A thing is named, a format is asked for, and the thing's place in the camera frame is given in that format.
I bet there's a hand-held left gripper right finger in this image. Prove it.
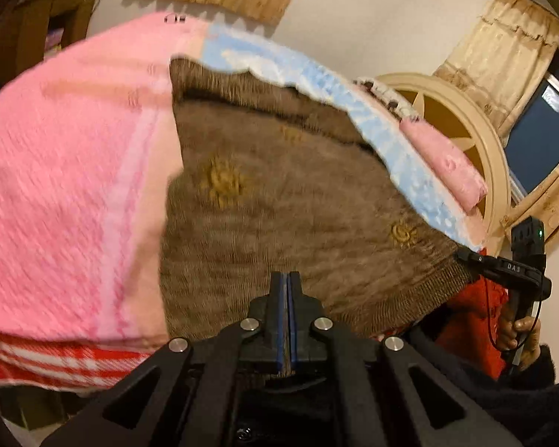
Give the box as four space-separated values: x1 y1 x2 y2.
288 271 522 447

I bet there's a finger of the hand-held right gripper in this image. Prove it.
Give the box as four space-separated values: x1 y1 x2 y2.
455 247 491 278

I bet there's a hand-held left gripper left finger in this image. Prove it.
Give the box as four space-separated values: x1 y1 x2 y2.
42 271 288 447

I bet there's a brown knit sweater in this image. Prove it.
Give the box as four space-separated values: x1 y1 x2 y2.
161 57 477 379

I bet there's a person's right hand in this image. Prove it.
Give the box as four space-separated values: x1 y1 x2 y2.
498 305 542 360

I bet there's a person's red garment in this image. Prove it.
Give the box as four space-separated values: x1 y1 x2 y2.
386 274 514 381

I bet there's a pink pillow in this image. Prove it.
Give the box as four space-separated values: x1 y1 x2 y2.
399 118 490 213

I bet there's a cream round wooden headboard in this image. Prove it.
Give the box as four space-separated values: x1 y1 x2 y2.
375 72 514 258

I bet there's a white patterned pillow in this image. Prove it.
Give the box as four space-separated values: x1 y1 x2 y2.
354 77 421 121

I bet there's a narrow beige patterned curtain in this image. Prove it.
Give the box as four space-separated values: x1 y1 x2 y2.
432 0 559 137

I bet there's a red plaid bed sheet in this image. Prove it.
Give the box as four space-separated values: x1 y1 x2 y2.
0 325 155 393

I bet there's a pink and blue printed blanket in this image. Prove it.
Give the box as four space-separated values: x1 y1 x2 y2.
0 12 489 351

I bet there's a stack of books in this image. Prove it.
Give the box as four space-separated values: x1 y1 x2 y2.
43 28 67 53

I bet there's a brown wooden cabinet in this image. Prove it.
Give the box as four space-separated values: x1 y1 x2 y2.
0 0 104 85

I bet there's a window with cream frame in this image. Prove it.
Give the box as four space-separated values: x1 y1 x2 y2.
500 47 559 245

